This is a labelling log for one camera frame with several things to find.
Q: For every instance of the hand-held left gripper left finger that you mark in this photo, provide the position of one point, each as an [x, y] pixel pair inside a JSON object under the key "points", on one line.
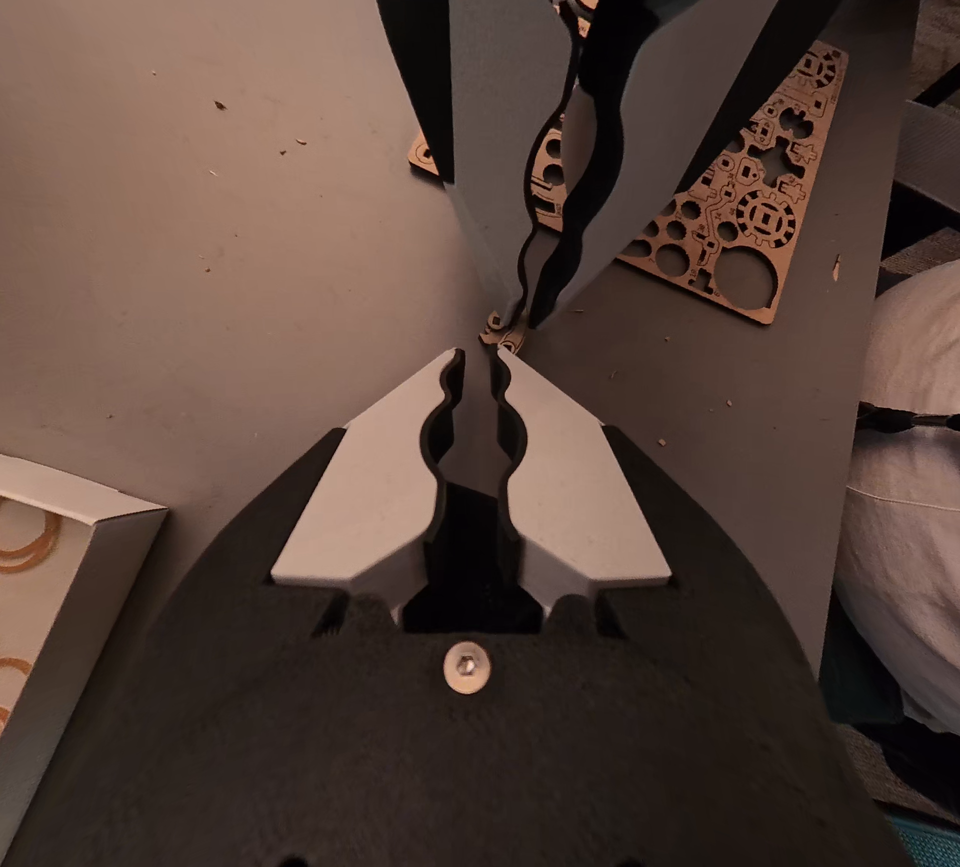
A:
{"points": [[367, 499]]}

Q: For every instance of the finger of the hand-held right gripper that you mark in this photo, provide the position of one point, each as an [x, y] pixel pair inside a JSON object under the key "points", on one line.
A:
{"points": [[495, 117], [660, 132]]}

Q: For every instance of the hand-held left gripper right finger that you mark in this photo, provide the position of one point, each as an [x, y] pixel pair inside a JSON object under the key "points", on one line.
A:
{"points": [[577, 499]]}

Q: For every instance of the small curved wooden model part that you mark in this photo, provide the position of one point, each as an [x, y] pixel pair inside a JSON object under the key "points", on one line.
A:
{"points": [[504, 338]]}

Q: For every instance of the laser-cut plywood parts sheet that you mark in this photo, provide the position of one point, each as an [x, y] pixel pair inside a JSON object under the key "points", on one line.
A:
{"points": [[814, 132]]}

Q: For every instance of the white cardboard box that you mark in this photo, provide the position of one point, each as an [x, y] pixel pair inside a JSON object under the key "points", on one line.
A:
{"points": [[97, 552]]}

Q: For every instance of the pile of tan rubber bands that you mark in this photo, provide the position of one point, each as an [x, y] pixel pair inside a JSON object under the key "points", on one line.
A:
{"points": [[34, 552]]}

